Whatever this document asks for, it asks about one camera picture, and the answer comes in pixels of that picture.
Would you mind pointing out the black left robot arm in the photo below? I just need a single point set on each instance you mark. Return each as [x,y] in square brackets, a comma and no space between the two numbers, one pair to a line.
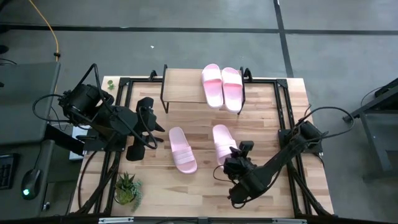
[84,99]

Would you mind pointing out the black keyboard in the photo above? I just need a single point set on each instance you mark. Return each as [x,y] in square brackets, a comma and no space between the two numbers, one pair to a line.
[6,171]

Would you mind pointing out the silver metal bracket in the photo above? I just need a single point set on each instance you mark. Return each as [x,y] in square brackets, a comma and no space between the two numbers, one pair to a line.
[115,220]
[289,221]

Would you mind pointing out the white box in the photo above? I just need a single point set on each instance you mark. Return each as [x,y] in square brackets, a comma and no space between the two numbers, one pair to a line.
[77,130]

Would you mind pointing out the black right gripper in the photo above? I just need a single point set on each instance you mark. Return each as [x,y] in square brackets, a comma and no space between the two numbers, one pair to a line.
[236,166]

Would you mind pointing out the table-level camera mount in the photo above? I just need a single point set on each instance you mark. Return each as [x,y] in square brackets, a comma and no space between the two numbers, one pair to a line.
[204,221]

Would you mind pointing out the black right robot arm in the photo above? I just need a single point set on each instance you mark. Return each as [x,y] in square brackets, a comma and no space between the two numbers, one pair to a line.
[273,161]

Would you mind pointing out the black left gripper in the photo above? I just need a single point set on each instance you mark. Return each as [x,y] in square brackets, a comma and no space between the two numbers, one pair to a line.
[136,149]

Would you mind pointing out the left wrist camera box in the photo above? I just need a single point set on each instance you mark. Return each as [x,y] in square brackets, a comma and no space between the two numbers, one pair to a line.
[150,119]

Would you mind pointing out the wooden shelf black frame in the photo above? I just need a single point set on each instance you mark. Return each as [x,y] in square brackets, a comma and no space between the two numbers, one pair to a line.
[183,87]

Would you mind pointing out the potted green succulent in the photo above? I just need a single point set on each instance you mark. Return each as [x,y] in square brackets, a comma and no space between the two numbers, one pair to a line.
[126,194]

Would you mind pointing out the grey side desk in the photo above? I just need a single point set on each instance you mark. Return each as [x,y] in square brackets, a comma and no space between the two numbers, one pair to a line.
[25,99]

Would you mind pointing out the black aluminium rig frame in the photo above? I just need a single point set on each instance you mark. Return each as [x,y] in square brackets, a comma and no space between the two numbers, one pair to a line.
[264,81]

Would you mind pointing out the black computer mouse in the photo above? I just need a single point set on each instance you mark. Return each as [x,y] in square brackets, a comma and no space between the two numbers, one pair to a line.
[31,183]

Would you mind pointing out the black metal side stand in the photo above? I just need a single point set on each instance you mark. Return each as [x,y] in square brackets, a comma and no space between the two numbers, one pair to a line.
[376,146]

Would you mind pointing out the small green leaf sprig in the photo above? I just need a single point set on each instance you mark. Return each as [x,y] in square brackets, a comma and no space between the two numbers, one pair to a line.
[110,83]

